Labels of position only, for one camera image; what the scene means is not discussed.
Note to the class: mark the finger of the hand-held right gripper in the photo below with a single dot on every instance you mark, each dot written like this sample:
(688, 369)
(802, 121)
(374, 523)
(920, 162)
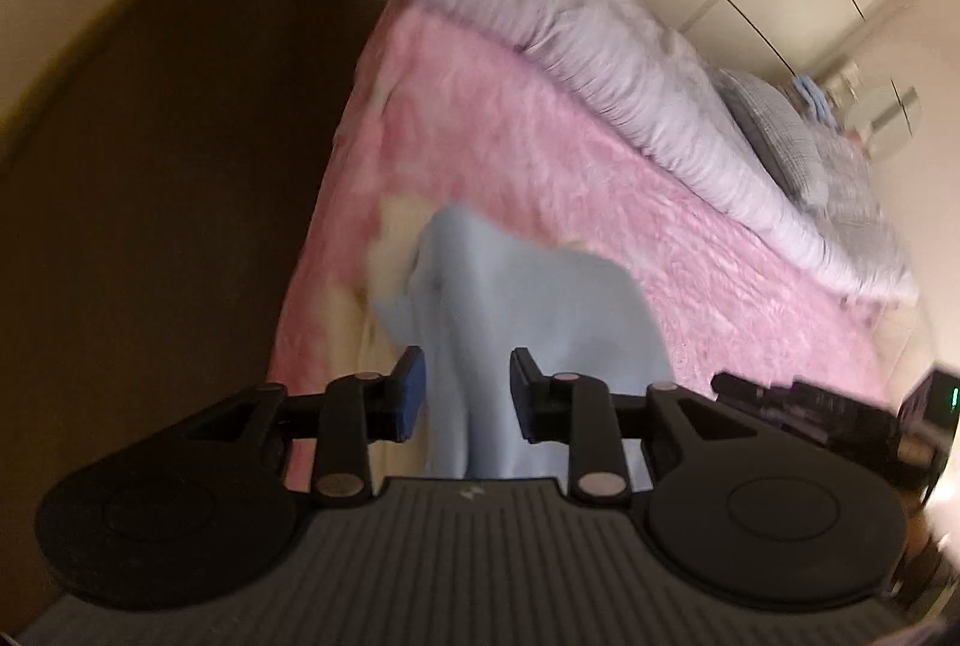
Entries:
(750, 391)

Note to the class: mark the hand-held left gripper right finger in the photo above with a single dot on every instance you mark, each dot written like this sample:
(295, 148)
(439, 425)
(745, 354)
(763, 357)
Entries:
(521, 394)

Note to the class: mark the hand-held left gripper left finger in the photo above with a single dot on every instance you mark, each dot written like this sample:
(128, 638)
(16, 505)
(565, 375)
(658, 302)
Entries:
(411, 391)

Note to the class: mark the light blue garment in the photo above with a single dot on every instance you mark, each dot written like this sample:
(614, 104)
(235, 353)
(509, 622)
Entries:
(525, 301)

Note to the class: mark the cream folded garment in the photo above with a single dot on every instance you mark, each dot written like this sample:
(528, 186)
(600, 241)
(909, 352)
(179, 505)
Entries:
(394, 241)

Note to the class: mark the pink floral blanket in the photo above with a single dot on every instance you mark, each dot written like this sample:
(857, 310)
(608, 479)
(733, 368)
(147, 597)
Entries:
(562, 166)

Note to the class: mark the grey checked pillow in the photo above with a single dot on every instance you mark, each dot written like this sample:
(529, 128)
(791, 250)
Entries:
(780, 128)

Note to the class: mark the small blue cloth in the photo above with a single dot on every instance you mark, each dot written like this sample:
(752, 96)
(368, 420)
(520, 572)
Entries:
(814, 98)

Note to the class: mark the white dressing table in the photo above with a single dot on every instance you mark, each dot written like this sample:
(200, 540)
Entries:
(885, 113)

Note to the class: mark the striped lilac quilt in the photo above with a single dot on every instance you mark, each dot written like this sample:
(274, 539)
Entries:
(600, 38)

